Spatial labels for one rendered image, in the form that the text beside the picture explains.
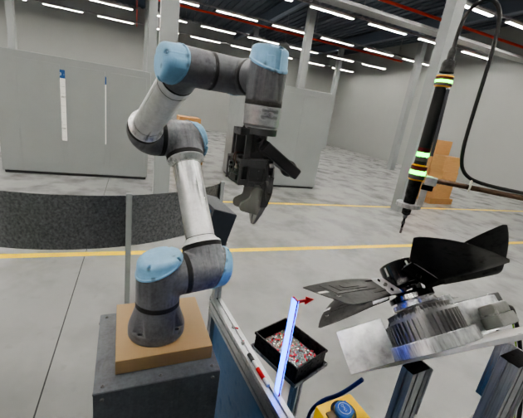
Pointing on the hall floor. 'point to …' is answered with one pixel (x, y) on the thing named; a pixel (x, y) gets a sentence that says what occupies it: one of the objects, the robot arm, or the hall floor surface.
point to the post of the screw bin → (294, 399)
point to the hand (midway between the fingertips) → (256, 218)
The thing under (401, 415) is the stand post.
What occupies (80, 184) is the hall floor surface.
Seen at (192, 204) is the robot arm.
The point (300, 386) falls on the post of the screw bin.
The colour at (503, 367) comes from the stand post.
